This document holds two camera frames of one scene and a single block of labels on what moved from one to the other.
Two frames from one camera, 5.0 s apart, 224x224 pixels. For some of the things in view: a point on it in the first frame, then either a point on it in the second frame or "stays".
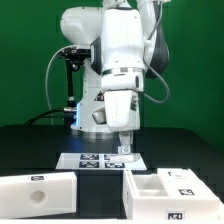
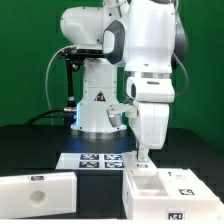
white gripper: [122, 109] -> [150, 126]
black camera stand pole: [71, 102] stays
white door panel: [124, 157] -> [133, 167]
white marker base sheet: [95, 161] stays
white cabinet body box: [168, 195] stays
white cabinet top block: [38, 195] stays
